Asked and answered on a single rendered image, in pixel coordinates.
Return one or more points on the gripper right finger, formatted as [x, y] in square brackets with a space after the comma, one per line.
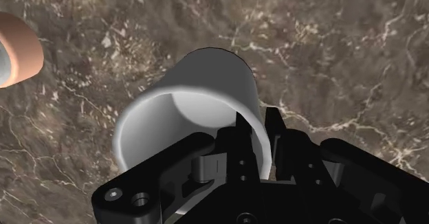
[352, 169]

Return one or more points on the white cup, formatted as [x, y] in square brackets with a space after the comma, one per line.
[207, 92]

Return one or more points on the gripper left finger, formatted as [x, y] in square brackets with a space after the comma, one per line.
[157, 179]

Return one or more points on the orange cup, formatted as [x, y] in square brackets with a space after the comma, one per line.
[23, 49]

